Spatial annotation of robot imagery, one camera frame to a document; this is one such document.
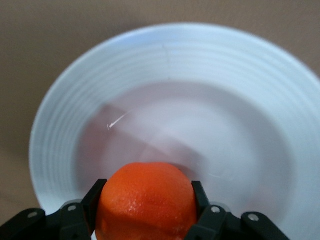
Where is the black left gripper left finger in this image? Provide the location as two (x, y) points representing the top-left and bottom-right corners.
(0, 179), (108, 240)

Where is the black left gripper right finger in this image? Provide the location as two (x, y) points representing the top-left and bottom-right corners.
(183, 181), (288, 240)

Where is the orange mandarin fruit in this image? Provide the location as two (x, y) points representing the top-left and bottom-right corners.
(96, 161), (201, 240)

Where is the white ribbed round plate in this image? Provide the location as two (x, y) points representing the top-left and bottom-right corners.
(29, 22), (320, 240)

